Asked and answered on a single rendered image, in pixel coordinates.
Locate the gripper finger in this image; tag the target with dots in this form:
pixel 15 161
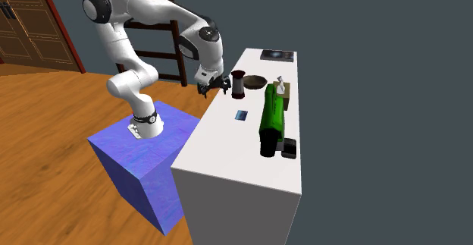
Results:
pixel 202 90
pixel 225 83

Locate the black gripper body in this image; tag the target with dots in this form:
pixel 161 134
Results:
pixel 212 82

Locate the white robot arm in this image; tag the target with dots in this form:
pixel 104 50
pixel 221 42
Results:
pixel 125 44

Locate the dark red cylindrical cup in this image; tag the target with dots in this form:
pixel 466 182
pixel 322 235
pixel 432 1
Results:
pixel 238 84

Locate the dark brown bowl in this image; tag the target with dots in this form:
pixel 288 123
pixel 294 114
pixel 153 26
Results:
pixel 255 82

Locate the small blue card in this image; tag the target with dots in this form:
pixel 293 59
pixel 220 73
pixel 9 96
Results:
pixel 241 115

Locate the dark picture book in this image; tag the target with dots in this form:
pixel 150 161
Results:
pixel 277 55

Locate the tan tissue box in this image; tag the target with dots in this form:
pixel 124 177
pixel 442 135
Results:
pixel 285 92

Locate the green and black appliance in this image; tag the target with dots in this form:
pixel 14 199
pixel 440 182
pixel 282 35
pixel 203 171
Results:
pixel 272 122

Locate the dark wooden ladder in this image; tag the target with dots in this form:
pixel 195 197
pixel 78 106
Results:
pixel 173 33

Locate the small black box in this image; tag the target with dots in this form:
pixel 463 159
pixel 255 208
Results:
pixel 289 148

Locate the blue robot stand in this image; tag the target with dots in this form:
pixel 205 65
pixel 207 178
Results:
pixel 147 163

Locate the white cabinet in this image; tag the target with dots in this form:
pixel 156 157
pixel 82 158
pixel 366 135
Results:
pixel 236 185

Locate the brown wooden door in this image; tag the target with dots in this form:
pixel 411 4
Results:
pixel 33 26

